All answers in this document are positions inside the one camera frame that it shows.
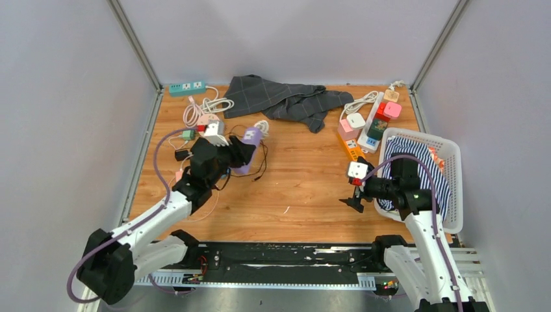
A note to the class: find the round pink power socket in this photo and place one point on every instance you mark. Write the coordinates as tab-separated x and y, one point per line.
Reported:
206	119

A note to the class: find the black plug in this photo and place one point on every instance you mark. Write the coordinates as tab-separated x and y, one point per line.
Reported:
181	154

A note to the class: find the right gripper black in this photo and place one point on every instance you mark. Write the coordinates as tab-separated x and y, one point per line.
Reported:
355	201

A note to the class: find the long white power strip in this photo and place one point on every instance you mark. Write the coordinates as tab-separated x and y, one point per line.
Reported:
366	142

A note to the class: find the white square plug adapter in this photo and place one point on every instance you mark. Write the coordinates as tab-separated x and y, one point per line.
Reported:
355	121

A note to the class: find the teal power strip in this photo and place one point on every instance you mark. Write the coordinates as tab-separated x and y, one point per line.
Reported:
187	89

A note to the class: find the pink USB charger plug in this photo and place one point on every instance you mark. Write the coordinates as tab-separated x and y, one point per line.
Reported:
178	175

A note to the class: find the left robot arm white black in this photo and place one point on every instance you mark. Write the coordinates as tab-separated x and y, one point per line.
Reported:
113	260

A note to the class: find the blue white striped cloth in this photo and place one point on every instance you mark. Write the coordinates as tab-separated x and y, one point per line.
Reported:
399	144

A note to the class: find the dark grey checked cloth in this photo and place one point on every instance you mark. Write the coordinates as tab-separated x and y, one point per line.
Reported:
305	103

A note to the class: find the pink square plug adapter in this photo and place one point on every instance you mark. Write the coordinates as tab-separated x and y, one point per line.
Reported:
392	110

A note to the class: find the black mounting base rail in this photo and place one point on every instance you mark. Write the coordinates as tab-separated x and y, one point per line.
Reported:
284	262

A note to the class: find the purple USB power strip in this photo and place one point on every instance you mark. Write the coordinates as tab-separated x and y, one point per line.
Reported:
252	136

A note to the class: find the white plastic basket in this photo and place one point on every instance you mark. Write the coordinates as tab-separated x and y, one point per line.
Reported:
448	155

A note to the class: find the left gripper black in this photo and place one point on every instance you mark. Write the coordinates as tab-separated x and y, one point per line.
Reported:
240	152

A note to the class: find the dark green plug adapter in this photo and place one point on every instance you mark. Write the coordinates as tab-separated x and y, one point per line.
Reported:
376	129

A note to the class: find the pink cube socket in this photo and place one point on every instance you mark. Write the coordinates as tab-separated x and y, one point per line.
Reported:
346	131

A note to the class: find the beige tag adapter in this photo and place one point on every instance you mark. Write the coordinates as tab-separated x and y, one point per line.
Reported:
391	96

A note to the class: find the red plug adapter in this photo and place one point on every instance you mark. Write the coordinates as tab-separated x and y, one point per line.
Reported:
380	113

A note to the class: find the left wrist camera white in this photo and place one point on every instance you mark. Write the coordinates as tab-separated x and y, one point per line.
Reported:
214	133

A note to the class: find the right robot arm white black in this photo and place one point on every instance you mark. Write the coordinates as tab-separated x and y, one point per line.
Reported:
435	283

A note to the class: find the orange power strip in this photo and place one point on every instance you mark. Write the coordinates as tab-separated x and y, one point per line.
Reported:
351	147

